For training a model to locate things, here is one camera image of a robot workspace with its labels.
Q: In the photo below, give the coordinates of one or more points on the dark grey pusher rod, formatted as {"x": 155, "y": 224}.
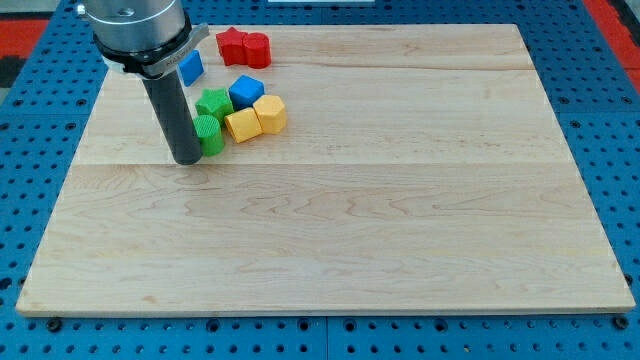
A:
{"x": 169, "y": 103}

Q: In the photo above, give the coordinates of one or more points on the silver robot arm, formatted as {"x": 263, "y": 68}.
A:
{"x": 149, "y": 38}

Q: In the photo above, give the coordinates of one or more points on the green star block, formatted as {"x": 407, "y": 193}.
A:
{"x": 215, "y": 102}

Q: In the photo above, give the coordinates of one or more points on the red star block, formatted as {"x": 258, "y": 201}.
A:
{"x": 231, "y": 46}

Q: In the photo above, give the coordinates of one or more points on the blue block behind rod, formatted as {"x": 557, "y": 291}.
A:
{"x": 191, "y": 68}

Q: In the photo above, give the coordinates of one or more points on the green cylinder block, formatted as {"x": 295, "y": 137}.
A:
{"x": 209, "y": 134}

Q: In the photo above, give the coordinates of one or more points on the blue cube block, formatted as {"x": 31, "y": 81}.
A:
{"x": 245, "y": 91}

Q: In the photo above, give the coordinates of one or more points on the yellow square block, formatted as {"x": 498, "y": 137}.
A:
{"x": 243, "y": 125}

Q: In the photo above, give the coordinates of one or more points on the red cylinder block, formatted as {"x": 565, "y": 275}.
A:
{"x": 257, "y": 50}

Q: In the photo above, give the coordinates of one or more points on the yellow hexagon block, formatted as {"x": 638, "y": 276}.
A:
{"x": 272, "y": 114}

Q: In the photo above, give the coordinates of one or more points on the light wooden board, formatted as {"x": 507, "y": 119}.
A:
{"x": 422, "y": 171}

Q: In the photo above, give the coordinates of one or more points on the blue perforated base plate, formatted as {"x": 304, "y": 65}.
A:
{"x": 591, "y": 91}

